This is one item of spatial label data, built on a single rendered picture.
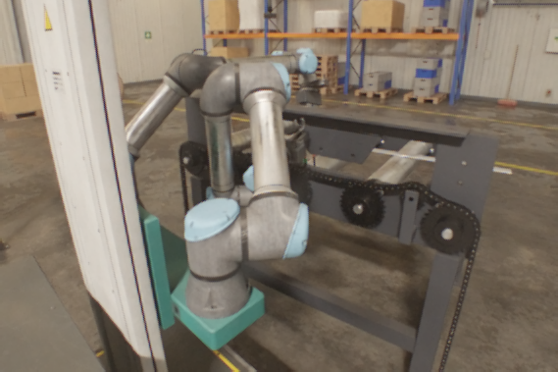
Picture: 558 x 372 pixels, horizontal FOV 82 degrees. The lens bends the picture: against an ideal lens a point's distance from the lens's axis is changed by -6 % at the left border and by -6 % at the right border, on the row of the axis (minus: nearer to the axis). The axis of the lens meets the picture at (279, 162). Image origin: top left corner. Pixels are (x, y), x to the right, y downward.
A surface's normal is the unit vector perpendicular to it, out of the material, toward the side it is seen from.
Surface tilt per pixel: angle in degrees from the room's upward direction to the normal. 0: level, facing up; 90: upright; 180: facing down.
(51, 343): 0
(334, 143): 90
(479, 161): 90
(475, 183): 90
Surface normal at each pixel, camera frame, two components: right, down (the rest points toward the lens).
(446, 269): -0.57, 0.28
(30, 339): 0.00, -0.94
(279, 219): 0.09, -0.48
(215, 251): 0.12, 0.34
